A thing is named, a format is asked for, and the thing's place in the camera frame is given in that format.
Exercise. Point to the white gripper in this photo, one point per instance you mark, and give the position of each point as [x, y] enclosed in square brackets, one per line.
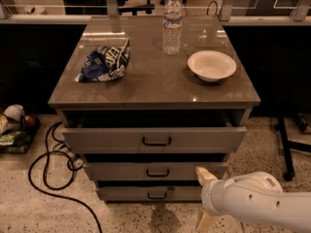
[208, 194]

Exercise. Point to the grey drawer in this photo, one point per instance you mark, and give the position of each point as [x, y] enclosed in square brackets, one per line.
[168, 171]
[155, 140]
[149, 194]

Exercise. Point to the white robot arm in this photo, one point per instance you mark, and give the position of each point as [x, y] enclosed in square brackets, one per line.
[253, 198]

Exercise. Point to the grey top drawer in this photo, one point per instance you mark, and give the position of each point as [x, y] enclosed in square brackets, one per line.
[155, 140]

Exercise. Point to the grey bottom drawer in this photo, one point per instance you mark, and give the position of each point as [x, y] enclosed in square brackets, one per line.
[149, 194]

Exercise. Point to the grey drawer cabinet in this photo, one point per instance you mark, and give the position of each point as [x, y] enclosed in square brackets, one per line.
[156, 91]

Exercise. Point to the black stand leg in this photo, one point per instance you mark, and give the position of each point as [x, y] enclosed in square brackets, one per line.
[289, 145]

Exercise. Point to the white bowl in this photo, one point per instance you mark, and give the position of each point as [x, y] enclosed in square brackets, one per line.
[212, 66]

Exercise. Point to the blue crumpled chip bag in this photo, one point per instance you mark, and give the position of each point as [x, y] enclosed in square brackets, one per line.
[105, 64]

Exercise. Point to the clear plastic water bottle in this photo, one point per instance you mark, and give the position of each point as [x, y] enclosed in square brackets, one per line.
[172, 27]

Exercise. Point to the pile of objects on mat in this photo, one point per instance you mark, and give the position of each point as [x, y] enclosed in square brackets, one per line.
[17, 129]

